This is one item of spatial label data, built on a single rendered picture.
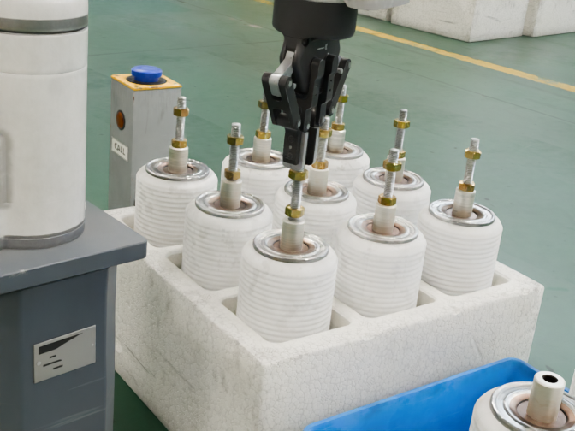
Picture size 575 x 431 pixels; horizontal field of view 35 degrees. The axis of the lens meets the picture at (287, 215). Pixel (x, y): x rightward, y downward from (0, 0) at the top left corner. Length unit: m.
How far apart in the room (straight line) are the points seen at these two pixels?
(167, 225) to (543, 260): 0.79
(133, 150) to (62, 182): 0.48
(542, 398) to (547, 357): 0.64
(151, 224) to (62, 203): 0.33
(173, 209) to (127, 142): 0.20
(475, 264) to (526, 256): 0.62
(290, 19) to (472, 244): 0.35
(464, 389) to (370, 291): 0.15
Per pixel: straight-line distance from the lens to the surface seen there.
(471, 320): 1.00
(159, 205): 1.05
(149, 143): 1.21
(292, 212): 0.87
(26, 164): 0.72
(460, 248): 1.01
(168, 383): 1.02
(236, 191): 0.97
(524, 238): 1.71
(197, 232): 0.96
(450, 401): 0.99
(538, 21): 3.96
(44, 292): 0.74
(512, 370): 1.04
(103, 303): 0.78
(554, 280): 1.56
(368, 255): 0.93
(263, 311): 0.88
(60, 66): 0.70
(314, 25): 0.79
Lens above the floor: 0.61
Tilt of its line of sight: 22 degrees down
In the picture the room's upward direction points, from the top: 6 degrees clockwise
